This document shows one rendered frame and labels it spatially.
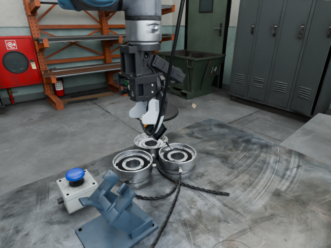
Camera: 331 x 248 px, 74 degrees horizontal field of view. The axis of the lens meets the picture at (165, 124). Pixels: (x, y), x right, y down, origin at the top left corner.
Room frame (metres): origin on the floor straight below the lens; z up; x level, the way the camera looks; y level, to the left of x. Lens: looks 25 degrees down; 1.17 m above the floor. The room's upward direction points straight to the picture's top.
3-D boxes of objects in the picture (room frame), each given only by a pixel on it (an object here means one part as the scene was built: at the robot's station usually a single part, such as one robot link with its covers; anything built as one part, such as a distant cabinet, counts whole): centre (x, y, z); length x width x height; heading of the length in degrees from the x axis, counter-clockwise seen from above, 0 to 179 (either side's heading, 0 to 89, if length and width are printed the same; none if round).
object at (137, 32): (0.50, 0.04, 1.15); 0.08 x 0.08 x 0.05
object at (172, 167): (0.53, -0.03, 0.82); 0.10 x 0.10 x 0.04
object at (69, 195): (0.39, 0.20, 0.82); 0.08 x 0.07 x 0.05; 128
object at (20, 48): (3.49, 2.11, 0.50); 0.91 x 0.24 x 1.00; 128
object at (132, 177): (0.49, 0.09, 0.82); 0.10 x 0.10 x 0.04
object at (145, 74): (0.50, 0.05, 1.07); 0.09 x 0.08 x 0.12; 131
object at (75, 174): (0.40, 0.20, 0.85); 0.04 x 0.04 x 0.05
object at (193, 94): (3.99, -0.41, 0.35); 1.04 x 0.74 x 0.70; 38
